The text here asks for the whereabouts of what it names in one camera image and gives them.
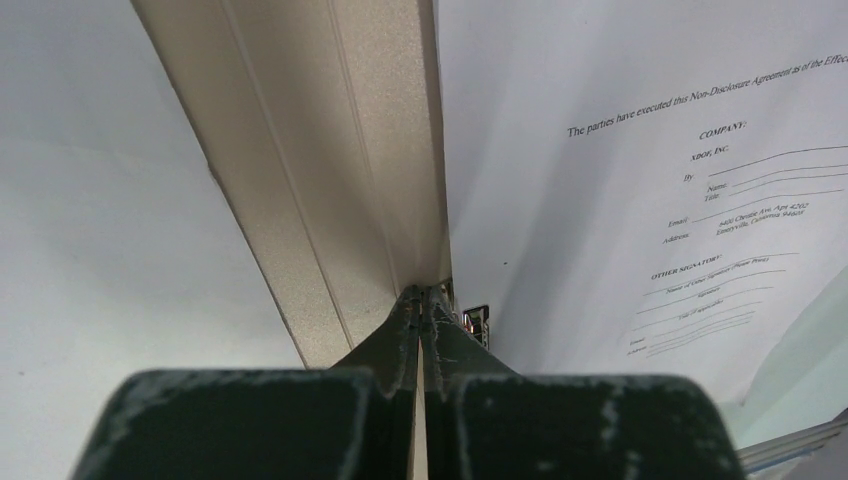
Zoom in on white paper sheet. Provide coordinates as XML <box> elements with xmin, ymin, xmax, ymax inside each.
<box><xmin>1</xmin><ymin>1</ymin><xmax>302</xmax><ymax>479</ymax></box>
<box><xmin>435</xmin><ymin>1</ymin><xmax>847</xmax><ymax>402</ymax></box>

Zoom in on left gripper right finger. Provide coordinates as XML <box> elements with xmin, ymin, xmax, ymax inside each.
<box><xmin>421</xmin><ymin>287</ymin><xmax>745</xmax><ymax>479</ymax></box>

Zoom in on tan cardboard folder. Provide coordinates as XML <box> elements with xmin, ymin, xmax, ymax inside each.
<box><xmin>134</xmin><ymin>1</ymin><xmax>451</xmax><ymax>368</ymax></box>

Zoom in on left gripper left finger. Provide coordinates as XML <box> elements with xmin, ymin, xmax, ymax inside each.
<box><xmin>73</xmin><ymin>286</ymin><xmax>422</xmax><ymax>479</ymax></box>

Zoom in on silver metal folder clip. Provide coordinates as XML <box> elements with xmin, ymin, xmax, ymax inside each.
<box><xmin>439</xmin><ymin>278</ymin><xmax>490</xmax><ymax>350</ymax></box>

